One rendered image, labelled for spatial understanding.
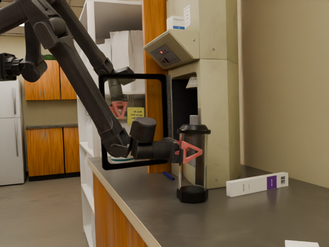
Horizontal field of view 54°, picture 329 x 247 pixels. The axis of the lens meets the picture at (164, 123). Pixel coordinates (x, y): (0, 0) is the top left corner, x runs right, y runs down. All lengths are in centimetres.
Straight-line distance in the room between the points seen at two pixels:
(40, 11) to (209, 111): 64
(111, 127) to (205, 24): 51
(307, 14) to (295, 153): 55
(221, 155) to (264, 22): 69
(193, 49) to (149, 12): 44
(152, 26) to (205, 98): 51
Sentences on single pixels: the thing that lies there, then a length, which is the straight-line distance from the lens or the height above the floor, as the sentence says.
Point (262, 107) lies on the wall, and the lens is 158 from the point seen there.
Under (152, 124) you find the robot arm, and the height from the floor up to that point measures 119.
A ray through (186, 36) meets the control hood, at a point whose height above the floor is 149.
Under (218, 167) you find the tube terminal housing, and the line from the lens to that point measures 121.
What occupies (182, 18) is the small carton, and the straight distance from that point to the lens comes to 123.
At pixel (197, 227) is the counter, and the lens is 85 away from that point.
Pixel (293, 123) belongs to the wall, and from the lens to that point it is 142.
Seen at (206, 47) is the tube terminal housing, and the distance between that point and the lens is 119.
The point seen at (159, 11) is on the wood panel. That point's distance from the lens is 155.
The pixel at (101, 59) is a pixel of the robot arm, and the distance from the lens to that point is 141.
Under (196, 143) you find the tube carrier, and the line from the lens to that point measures 99.
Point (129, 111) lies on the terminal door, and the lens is 136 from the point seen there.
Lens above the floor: 124
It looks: 3 degrees down
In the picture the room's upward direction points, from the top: 2 degrees counter-clockwise
